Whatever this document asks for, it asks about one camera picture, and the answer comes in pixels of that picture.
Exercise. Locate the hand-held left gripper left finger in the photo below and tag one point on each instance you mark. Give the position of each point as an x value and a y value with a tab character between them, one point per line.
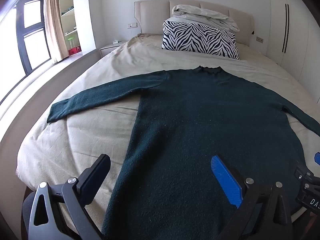
97	172

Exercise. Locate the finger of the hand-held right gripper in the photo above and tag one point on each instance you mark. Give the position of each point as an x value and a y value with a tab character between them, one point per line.
317	158
305	173

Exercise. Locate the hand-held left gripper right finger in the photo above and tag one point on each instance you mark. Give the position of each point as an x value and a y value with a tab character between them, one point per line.
225	177

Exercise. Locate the dark green knit sweater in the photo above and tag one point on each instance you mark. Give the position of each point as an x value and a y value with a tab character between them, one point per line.
187	130

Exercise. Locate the bed with beige sheet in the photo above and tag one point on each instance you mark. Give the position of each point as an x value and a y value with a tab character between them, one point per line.
100	135

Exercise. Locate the black mesh chair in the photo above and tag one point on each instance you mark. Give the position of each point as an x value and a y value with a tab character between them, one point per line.
26	212

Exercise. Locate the red box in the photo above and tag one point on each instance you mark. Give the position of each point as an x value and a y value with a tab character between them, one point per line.
73	51

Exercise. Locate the white nightstand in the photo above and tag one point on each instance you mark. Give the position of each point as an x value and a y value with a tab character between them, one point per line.
108	48

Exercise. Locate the white wardrobe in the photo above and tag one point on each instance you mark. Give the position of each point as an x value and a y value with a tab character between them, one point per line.
297	30

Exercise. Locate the zebra print pillow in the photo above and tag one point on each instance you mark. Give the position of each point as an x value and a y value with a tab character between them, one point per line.
197	40

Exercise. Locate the beige curtain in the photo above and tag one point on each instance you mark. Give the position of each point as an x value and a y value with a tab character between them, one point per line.
53	25

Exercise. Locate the black framed window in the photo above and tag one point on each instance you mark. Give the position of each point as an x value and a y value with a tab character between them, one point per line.
20	35

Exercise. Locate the white shelf unit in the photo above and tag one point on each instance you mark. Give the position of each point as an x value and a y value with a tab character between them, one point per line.
68	12

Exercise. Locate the folded grey duvet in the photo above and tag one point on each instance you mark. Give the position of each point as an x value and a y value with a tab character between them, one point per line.
207	15

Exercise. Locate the beige upholstered headboard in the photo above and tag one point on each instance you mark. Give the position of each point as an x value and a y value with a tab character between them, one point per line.
152	17

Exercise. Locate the beige wall socket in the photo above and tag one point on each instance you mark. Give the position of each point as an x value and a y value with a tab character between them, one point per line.
260	39

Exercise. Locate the white wall socket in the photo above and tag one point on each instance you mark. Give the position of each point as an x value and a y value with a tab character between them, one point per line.
132	25

